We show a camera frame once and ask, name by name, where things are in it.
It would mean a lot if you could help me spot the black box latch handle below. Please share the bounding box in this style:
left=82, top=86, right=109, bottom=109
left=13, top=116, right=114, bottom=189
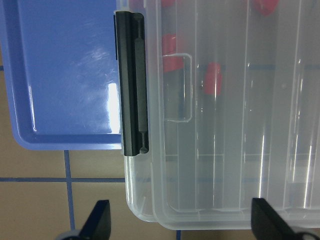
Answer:
left=114, top=11, right=149, bottom=157

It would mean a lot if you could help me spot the clear plastic storage box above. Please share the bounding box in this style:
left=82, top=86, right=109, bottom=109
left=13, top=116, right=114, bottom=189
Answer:
left=122, top=0, right=320, bottom=231

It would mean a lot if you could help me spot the red toy block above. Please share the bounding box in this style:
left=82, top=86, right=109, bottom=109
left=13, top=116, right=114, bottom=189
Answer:
left=204, top=62, right=223, bottom=97
left=161, top=33, right=184, bottom=73
left=252, top=0, right=279, bottom=16
left=161, top=0, right=175, bottom=8

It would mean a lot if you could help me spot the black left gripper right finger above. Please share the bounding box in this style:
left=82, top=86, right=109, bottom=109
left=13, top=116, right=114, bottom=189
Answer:
left=251, top=198, right=300, bottom=240

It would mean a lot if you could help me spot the blue plastic tray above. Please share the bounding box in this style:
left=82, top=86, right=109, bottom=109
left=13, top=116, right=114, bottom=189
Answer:
left=0, top=0, right=121, bottom=150

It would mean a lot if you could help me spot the clear plastic box lid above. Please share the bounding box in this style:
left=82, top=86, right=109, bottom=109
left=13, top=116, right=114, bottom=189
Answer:
left=143, top=0, right=320, bottom=231

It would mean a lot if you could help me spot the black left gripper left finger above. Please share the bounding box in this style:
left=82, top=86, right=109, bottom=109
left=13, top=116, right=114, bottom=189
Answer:
left=78, top=200, right=111, bottom=240

